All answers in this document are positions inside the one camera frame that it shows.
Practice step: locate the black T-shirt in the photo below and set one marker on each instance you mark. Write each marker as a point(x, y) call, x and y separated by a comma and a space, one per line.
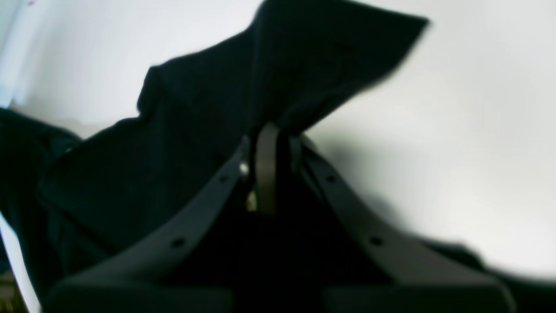
point(75, 203)

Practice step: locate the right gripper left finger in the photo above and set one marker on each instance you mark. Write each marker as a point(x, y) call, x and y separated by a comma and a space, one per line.
point(133, 281)

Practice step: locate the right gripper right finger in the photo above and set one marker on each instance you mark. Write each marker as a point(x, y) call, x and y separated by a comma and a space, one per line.
point(423, 281)

